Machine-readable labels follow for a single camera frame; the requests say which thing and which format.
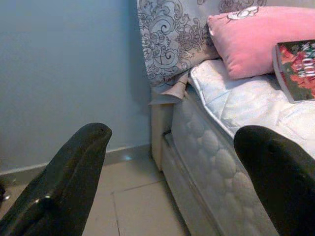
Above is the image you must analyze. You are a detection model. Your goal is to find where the pink pillow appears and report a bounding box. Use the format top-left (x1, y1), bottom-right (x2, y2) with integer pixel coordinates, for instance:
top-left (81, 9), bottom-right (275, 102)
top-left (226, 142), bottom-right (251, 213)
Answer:
top-left (206, 5), bottom-right (315, 80)

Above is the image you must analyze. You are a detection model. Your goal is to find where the dark red green book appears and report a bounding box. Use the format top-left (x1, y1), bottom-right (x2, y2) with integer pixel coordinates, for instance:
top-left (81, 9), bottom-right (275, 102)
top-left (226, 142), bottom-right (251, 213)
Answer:
top-left (271, 39), bottom-right (315, 104)

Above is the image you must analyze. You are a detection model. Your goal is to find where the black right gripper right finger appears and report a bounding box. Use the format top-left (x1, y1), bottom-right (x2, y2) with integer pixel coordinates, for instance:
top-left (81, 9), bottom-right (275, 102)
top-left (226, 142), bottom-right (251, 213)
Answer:
top-left (233, 125), bottom-right (315, 236)

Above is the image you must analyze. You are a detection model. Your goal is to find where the grey floral patterned pillow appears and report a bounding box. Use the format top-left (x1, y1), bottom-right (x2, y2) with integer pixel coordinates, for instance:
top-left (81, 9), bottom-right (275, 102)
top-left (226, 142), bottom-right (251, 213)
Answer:
top-left (136, 0), bottom-right (315, 86)

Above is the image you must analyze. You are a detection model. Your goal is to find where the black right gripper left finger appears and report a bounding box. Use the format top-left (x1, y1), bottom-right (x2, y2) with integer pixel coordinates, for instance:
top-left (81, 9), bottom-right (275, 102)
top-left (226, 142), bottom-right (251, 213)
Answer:
top-left (0, 122), bottom-right (113, 236)

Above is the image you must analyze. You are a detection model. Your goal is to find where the beige folded cloth flap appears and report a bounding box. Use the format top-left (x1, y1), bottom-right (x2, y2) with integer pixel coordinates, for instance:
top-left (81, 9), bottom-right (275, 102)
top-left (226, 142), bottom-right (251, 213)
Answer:
top-left (147, 73), bottom-right (189, 107)

